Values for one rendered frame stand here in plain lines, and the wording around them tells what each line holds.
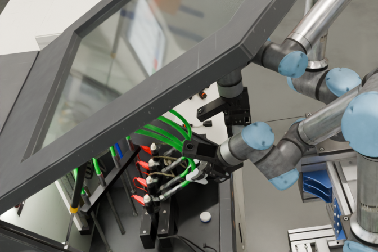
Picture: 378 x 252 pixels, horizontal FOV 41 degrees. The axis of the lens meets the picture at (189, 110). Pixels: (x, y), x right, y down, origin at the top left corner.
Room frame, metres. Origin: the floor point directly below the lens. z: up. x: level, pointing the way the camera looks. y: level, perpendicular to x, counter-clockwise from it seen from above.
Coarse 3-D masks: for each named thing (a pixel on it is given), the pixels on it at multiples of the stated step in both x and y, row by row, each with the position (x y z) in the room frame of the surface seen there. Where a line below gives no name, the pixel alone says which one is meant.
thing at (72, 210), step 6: (78, 168) 0.78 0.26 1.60; (84, 168) 0.77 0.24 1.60; (78, 174) 0.78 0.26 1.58; (84, 174) 0.78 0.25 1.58; (78, 180) 0.78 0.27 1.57; (78, 186) 0.78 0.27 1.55; (78, 192) 0.78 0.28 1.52; (72, 198) 0.79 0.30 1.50; (78, 198) 0.79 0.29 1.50; (72, 204) 0.79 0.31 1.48; (78, 204) 0.79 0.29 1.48; (72, 210) 0.79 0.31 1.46; (72, 216) 0.80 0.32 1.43; (72, 222) 0.80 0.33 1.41; (66, 240) 0.81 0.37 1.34; (66, 246) 0.81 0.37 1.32
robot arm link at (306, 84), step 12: (312, 0) 1.42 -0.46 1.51; (324, 36) 1.40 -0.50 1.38; (312, 48) 1.39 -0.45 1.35; (324, 48) 1.39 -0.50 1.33; (312, 60) 1.38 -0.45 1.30; (324, 60) 1.39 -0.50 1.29; (312, 72) 1.36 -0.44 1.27; (324, 72) 1.36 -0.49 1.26; (288, 84) 1.42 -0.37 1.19; (300, 84) 1.38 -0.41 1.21; (312, 84) 1.35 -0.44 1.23; (312, 96) 1.34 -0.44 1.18
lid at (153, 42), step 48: (144, 0) 1.24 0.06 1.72; (192, 0) 1.01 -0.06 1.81; (240, 0) 0.85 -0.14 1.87; (288, 0) 0.74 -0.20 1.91; (48, 48) 1.45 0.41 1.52; (96, 48) 1.18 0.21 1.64; (144, 48) 0.96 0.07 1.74; (192, 48) 0.77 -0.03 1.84; (240, 48) 0.68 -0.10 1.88; (48, 96) 1.09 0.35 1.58; (96, 96) 0.92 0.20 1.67; (144, 96) 0.74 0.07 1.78; (0, 144) 1.03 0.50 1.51; (48, 144) 0.83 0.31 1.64; (96, 144) 0.73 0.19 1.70; (0, 192) 0.79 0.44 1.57
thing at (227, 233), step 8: (224, 184) 1.23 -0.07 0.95; (232, 184) 1.31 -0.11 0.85; (224, 192) 1.19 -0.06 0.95; (224, 200) 1.16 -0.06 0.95; (232, 200) 1.21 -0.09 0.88; (224, 208) 1.12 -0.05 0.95; (232, 208) 1.16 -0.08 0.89; (224, 216) 1.09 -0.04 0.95; (232, 216) 1.12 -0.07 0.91; (224, 224) 1.06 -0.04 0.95; (232, 224) 1.07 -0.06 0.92; (224, 232) 1.02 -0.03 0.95; (232, 232) 1.03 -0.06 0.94; (224, 240) 0.99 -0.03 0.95; (232, 240) 0.99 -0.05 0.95; (224, 248) 0.96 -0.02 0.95; (232, 248) 0.96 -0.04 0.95
